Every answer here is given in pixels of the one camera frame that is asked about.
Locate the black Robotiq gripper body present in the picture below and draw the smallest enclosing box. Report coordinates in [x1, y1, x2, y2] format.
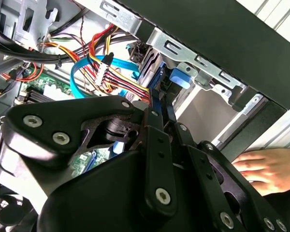
[37, 149, 221, 232]

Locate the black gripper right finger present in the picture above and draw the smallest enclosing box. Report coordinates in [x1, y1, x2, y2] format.
[159, 96, 289, 232]

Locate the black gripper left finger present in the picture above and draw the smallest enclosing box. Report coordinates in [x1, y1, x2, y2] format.
[0, 89, 179, 218]

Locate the red yellow power wire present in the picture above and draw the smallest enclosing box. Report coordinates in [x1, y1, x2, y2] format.
[86, 24, 152, 103]

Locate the hard disk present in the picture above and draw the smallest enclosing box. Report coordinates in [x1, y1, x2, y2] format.
[129, 42, 193, 97]

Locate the person's hand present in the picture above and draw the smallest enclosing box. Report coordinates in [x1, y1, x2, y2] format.
[232, 146, 290, 197]

